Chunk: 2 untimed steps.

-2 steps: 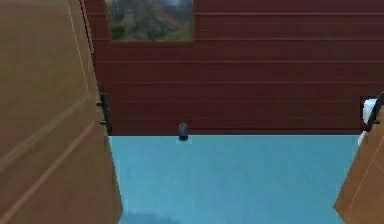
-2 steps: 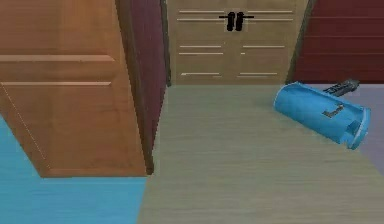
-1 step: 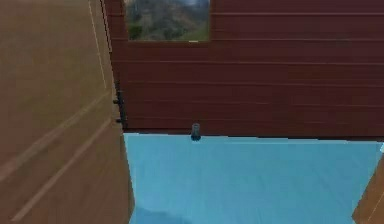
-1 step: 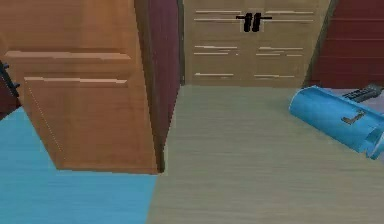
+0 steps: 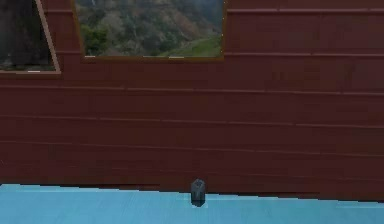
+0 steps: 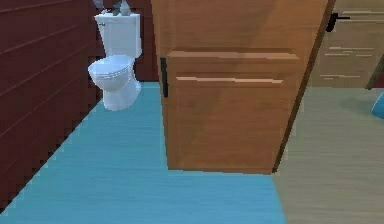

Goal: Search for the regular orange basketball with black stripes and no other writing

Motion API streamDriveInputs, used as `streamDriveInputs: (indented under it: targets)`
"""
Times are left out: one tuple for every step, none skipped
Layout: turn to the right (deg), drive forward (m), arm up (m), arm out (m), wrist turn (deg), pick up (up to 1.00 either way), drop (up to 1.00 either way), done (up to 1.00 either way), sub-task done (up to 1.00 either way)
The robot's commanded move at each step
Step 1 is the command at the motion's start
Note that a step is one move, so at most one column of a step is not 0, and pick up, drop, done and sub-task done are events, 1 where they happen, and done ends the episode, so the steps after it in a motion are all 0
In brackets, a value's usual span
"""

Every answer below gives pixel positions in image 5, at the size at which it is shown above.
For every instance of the small dark grey block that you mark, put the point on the small dark grey block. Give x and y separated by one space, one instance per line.
198 192

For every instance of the brown framed window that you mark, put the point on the brown framed window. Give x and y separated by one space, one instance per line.
146 30
20 36

